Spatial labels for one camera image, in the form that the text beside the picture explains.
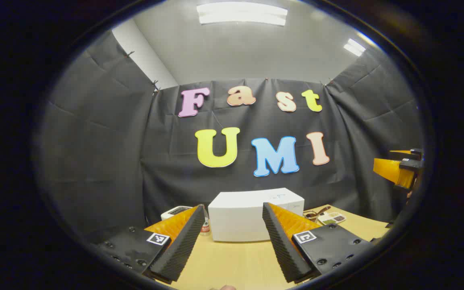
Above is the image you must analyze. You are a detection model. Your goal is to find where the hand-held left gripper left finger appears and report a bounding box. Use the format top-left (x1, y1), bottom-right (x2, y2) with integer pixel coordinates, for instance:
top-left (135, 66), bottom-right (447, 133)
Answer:
top-left (97, 204), bottom-right (206, 284)

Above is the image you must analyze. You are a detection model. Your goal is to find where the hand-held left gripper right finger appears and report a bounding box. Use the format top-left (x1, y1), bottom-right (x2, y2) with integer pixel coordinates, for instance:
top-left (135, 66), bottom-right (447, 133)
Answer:
top-left (262, 202), bottom-right (373, 284)

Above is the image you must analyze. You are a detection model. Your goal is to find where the white microwave oven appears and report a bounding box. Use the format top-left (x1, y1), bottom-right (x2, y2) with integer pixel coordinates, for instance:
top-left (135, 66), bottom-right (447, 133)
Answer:
top-left (208, 188), bottom-right (305, 242)

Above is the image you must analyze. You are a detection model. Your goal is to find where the white toaster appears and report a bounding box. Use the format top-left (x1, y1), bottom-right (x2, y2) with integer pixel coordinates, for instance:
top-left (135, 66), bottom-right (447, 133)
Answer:
top-left (161, 206), bottom-right (193, 221)

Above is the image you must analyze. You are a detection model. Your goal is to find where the white divided dish of beans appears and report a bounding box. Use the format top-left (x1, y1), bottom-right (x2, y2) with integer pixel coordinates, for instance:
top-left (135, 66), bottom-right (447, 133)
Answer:
top-left (317, 212), bottom-right (346, 225)

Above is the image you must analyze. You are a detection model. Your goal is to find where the ceiling light panel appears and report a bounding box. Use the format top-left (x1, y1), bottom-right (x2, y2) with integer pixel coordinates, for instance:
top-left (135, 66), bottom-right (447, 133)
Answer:
top-left (197, 2), bottom-right (288, 27)
top-left (344, 38), bottom-right (366, 57)

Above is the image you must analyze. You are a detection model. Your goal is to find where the black backdrop cloth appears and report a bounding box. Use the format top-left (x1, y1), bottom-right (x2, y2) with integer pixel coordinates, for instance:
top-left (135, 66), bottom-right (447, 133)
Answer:
top-left (39, 30), bottom-right (424, 242)

